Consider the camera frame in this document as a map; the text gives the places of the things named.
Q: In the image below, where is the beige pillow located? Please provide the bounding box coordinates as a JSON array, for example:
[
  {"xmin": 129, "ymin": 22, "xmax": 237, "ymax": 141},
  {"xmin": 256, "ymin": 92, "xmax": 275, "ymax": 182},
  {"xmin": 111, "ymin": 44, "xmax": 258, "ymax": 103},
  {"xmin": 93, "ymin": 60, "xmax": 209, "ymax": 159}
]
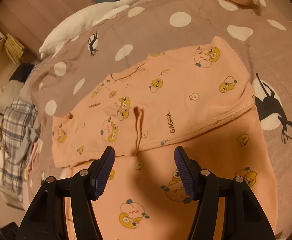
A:
[{"xmin": 0, "ymin": 80, "xmax": 24, "ymax": 114}]

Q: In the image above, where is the pink cartoon print shirt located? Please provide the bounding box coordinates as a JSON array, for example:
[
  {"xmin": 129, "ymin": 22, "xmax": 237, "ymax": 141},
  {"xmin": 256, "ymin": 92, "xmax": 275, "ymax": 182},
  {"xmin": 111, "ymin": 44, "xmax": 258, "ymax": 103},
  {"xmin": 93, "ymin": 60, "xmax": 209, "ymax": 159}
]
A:
[{"xmin": 52, "ymin": 36, "xmax": 278, "ymax": 239}]

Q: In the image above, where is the mauve polka dot duvet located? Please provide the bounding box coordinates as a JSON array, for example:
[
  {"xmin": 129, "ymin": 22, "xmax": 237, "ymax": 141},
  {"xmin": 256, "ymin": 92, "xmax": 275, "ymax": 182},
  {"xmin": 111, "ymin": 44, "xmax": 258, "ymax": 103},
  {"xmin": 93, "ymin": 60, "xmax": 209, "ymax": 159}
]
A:
[{"xmin": 23, "ymin": 0, "xmax": 292, "ymax": 240}]

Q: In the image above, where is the straw fringe hanging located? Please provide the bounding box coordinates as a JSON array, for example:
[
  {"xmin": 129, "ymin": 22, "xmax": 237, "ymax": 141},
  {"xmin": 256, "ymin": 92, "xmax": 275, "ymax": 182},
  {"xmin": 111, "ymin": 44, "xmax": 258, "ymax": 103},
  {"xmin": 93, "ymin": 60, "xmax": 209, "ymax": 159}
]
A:
[{"xmin": 4, "ymin": 34, "xmax": 26, "ymax": 64}]

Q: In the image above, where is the pink curtain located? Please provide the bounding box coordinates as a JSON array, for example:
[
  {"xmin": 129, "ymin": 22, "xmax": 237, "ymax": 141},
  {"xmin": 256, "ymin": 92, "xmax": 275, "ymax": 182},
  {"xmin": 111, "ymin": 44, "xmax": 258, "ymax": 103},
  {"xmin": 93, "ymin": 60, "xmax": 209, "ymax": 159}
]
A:
[{"xmin": 0, "ymin": 0, "xmax": 94, "ymax": 57}]

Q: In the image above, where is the plaid blanket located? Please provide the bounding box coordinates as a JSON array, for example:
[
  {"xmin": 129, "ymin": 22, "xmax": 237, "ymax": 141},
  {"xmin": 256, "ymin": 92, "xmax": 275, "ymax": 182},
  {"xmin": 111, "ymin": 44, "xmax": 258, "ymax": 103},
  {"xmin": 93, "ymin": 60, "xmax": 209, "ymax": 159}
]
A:
[{"xmin": 0, "ymin": 98, "xmax": 40, "ymax": 201}]

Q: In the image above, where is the white goose plush toy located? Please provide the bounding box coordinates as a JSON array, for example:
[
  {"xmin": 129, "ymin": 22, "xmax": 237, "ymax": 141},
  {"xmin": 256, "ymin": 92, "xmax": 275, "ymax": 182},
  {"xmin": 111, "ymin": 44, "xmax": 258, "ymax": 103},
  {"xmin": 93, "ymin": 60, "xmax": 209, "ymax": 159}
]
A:
[{"xmin": 39, "ymin": 0, "xmax": 140, "ymax": 59}]

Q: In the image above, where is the light pink garment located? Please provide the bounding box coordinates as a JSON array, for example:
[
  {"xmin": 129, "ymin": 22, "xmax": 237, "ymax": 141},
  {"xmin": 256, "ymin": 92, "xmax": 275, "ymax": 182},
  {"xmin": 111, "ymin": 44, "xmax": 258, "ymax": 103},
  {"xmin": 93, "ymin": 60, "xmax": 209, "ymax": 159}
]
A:
[{"xmin": 26, "ymin": 138, "xmax": 43, "ymax": 173}]

